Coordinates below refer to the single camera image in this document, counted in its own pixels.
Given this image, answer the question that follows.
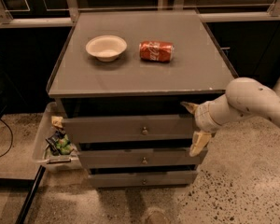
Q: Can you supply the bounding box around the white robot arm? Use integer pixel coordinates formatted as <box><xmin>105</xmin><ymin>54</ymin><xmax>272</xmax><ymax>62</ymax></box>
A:
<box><xmin>181</xmin><ymin>77</ymin><xmax>280</xmax><ymax>157</ymax></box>

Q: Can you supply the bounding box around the grey drawer cabinet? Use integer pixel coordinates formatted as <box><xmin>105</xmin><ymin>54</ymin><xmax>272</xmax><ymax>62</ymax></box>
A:
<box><xmin>47</xmin><ymin>11</ymin><xmax>237</xmax><ymax>175</ymax></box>

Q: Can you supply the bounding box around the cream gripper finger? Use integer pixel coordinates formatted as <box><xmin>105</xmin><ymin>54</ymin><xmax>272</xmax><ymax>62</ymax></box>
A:
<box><xmin>189</xmin><ymin>131</ymin><xmax>212</xmax><ymax>157</ymax></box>
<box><xmin>180</xmin><ymin>102</ymin><xmax>198</xmax><ymax>115</ymax></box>

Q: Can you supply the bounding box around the red soda can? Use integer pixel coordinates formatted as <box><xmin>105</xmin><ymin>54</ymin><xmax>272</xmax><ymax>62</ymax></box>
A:
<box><xmin>139</xmin><ymin>41</ymin><xmax>174</xmax><ymax>63</ymax></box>

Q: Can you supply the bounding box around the green snack bag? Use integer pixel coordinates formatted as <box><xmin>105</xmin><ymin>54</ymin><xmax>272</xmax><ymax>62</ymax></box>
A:
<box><xmin>46</xmin><ymin>131</ymin><xmax>74</xmax><ymax>156</ymax></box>

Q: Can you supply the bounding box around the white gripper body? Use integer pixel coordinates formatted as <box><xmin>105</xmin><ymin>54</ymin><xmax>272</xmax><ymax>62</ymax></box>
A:
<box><xmin>194</xmin><ymin>102</ymin><xmax>221</xmax><ymax>133</ymax></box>

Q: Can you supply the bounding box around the metal railing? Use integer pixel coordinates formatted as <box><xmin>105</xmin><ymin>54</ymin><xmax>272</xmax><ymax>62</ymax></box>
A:
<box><xmin>0</xmin><ymin>0</ymin><xmax>280</xmax><ymax>27</ymax></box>

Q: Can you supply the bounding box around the grey bottom drawer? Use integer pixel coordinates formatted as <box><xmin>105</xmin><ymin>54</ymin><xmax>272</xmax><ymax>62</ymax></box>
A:
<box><xmin>89</xmin><ymin>171</ymin><xmax>198</xmax><ymax>188</ymax></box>

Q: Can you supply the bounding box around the grey top drawer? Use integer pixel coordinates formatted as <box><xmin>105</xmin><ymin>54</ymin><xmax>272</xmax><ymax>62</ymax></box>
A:
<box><xmin>62</xmin><ymin>115</ymin><xmax>193</xmax><ymax>144</ymax></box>

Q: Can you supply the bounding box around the white paper bowl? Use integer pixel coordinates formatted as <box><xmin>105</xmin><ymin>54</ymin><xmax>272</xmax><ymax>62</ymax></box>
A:
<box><xmin>85</xmin><ymin>35</ymin><xmax>127</xmax><ymax>62</ymax></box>

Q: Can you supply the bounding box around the grey middle drawer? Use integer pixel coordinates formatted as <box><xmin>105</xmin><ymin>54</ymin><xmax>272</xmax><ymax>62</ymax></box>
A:
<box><xmin>78</xmin><ymin>147</ymin><xmax>208</xmax><ymax>169</ymax></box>

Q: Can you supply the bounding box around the black floor bar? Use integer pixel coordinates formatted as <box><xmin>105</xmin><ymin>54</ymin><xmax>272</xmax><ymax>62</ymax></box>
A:
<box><xmin>15</xmin><ymin>165</ymin><xmax>46</xmax><ymax>224</ymax></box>

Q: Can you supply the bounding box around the black cable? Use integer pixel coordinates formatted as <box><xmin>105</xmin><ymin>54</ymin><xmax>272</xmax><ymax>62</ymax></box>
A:
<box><xmin>0</xmin><ymin>113</ymin><xmax>14</xmax><ymax>162</ymax></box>

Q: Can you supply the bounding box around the grey drawer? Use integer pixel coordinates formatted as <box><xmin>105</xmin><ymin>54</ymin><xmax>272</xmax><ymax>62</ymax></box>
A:
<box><xmin>89</xmin><ymin>171</ymin><xmax>198</xmax><ymax>188</ymax></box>
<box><xmin>78</xmin><ymin>147</ymin><xmax>208</xmax><ymax>169</ymax></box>
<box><xmin>62</xmin><ymin>115</ymin><xmax>193</xmax><ymax>144</ymax></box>

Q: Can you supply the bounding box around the tan crumpled wrapper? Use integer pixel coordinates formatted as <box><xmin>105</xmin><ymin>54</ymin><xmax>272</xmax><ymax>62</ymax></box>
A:
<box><xmin>51</xmin><ymin>116</ymin><xmax>63</xmax><ymax>129</ymax></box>

